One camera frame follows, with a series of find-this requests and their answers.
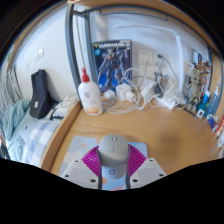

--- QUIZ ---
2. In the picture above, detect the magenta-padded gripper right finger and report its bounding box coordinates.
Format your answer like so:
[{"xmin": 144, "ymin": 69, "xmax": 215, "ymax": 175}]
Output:
[{"xmin": 125, "ymin": 143, "xmax": 167, "ymax": 190}]

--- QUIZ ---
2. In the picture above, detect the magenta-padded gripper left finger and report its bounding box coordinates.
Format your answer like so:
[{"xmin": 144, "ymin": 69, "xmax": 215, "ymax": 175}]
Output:
[{"xmin": 59, "ymin": 144, "xmax": 103, "ymax": 190}]

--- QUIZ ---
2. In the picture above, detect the grey computer mouse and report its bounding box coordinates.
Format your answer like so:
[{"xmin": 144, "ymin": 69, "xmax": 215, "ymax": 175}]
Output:
[{"xmin": 97, "ymin": 134, "xmax": 130, "ymax": 180}]

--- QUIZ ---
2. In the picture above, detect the blue plaid bedding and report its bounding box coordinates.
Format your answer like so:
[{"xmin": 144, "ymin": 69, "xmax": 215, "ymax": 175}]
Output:
[{"xmin": 19, "ymin": 118, "xmax": 63, "ymax": 168}]

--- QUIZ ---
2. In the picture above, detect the white power strip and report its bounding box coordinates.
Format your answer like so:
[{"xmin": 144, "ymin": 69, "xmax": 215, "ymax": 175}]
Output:
[{"xmin": 154, "ymin": 94, "xmax": 178, "ymax": 110}]

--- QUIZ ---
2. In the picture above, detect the white lotion bottle red cap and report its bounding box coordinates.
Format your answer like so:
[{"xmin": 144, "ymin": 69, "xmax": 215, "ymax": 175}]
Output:
[{"xmin": 77, "ymin": 67, "xmax": 104, "ymax": 117}]

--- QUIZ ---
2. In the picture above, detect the white charger block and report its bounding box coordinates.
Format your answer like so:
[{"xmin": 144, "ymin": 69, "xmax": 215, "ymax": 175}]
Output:
[{"xmin": 114, "ymin": 82, "xmax": 137, "ymax": 103}]

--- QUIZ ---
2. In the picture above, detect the white power adapter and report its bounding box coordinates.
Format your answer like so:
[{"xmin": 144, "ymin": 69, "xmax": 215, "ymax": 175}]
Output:
[{"xmin": 139, "ymin": 79, "xmax": 158, "ymax": 99}]

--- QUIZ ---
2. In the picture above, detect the teal blanket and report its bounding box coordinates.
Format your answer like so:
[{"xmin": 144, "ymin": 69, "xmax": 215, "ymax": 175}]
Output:
[{"xmin": 3, "ymin": 98, "xmax": 31, "ymax": 161}]

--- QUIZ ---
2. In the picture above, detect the black bag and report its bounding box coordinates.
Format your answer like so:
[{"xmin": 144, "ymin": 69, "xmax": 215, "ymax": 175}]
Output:
[{"xmin": 29, "ymin": 69, "xmax": 54, "ymax": 120}]

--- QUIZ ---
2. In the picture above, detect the small blue bottle white cap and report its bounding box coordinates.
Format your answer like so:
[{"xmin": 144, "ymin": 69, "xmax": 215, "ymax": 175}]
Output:
[{"xmin": 202, "ymin": 89, "xmax": 211, "ymax": 106}]

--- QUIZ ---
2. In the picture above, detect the tan robot figure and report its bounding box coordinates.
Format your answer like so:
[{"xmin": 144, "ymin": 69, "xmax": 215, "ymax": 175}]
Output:
[{"xmin": 184, "ymin": 61, "xmax": 209, "ymax": 114}]

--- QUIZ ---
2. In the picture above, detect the blue robot model kit box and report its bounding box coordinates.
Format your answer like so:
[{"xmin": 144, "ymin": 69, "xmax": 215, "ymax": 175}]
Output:
[{"xmin": 92, "ymin": 39, "xmax": 133, "ymax": 94}]

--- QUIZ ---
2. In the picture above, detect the colourful picture box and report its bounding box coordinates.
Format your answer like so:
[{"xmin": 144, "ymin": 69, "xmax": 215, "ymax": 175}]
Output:
[{"xmin": 191, "ymin": 49, "xmax": 213, "ymax": 84}]

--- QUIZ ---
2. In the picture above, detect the white cable bundle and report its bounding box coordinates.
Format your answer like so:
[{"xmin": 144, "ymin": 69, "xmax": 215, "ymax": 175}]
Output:
[{"xmin": 99, "ymin": 68, "xmax": 158, "ymax": 115}]

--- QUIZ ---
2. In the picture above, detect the white wall socket plate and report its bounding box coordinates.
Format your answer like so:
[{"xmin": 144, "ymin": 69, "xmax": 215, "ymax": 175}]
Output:
[{"xmin": 136, "ymin": 49, "xmax": 154, "ymax": 66}]

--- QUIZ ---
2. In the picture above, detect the white wall switch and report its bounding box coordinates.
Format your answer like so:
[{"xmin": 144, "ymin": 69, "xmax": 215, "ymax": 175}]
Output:
[{"xmin": 34, "ymin": 48, "xmax": 45, "ymax": 63}]

